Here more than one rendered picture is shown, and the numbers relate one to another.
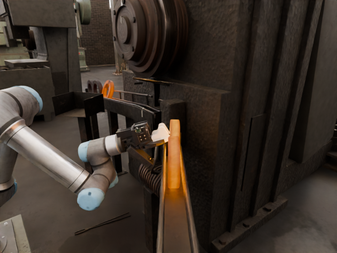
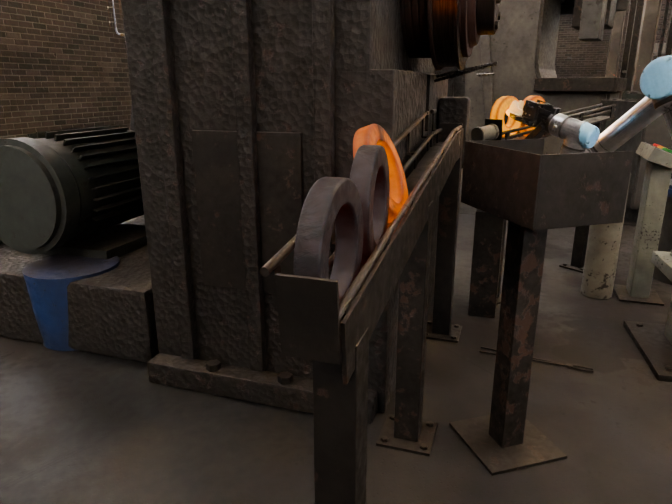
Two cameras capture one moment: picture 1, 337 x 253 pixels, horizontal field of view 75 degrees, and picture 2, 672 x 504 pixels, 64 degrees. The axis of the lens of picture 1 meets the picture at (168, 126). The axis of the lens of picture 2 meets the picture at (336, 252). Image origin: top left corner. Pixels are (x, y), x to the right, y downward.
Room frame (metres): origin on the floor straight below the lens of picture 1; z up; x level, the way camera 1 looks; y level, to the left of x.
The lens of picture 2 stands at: (2.49, 1.27, 0.84)
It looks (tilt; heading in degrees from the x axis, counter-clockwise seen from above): 17 degrees down; 233
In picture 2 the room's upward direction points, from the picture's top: straight up
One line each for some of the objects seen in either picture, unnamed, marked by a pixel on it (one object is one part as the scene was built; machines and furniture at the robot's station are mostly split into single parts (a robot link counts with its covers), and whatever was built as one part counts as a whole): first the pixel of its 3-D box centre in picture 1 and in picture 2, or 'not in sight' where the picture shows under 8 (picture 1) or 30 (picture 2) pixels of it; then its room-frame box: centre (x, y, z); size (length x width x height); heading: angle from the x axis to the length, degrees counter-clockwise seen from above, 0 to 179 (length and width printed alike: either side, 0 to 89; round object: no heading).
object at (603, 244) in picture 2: not in sight; (604, 234); (0.36, 0.22, 0.26); 0.12 x 0.12 x 0.52
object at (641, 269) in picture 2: not in sight; (649, 223); (0.23, 0.33, 0.31); 0.24 x 0.16 x 0.62; 35
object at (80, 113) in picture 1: (85, 142); (524, 309); (1.49, 0.62, 0.36); 0.26 x 0.20 x 0.72; 70
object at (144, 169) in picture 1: (160, 213); (488, 243); (0.87, 0.04, 0.27); 0.22 x 0.13 x 0.53; 35
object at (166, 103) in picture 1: (173, 123); (451, 132); (1.03, -0.03, 0.68); 0.11 x 0.08 x 0.24; 125
